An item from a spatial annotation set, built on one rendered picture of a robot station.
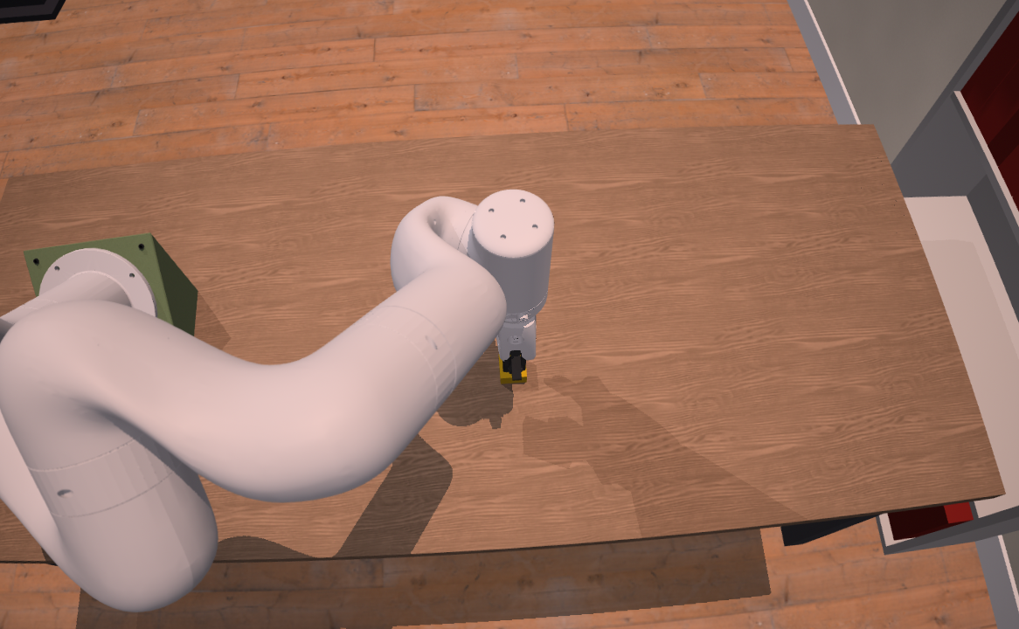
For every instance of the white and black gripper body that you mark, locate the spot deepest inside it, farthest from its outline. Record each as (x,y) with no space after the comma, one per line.
(517,336)

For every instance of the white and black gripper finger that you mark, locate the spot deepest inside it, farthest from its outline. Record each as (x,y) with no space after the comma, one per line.
(515,364)

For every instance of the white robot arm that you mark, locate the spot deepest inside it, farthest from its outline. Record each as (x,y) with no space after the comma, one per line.
(134,526)

